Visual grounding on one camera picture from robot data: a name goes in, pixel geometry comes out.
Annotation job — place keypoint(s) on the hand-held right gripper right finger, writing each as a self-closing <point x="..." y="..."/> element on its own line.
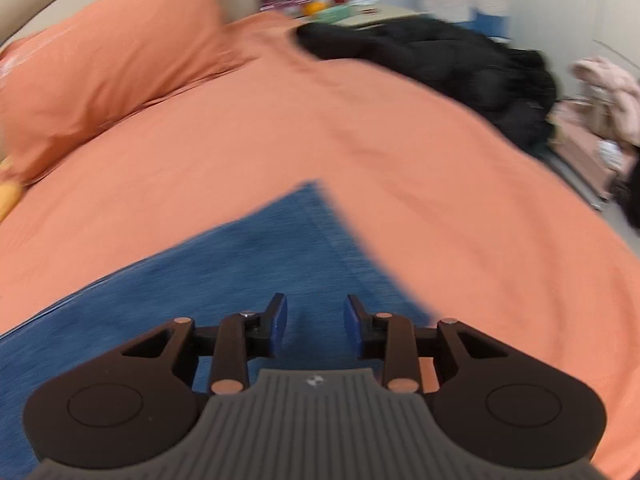
<point x="351" y="323"/>

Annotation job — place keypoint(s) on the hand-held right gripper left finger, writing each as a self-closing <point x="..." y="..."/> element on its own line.
<point x="280" y="321"/>

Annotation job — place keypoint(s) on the blue denim pants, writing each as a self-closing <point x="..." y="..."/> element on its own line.
<point x="240" y="270"/>

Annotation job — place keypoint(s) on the orange bed sheet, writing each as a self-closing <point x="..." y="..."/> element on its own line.
<point x="350" y="150"/>

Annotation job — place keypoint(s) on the black jacket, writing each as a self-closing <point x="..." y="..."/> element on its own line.
<point x="430" y="60"/>

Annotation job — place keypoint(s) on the yellow cushion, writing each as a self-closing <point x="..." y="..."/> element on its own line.
<point x="7" y="197"/>

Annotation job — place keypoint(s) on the orange embroidered pillow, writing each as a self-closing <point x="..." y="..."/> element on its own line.
<point x="115" y="60"/>

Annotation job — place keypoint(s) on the green box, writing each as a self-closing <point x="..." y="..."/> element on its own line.
<point x="342" y="12"/>

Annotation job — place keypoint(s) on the beige bedside table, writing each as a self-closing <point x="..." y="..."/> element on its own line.
<point x="385" y="12"/>

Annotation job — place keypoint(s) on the pink clothing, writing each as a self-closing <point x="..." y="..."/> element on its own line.
<point x="607" y="90"/>

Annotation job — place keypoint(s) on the beige padded headboard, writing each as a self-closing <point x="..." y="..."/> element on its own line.
<point x="30" y="5"/>

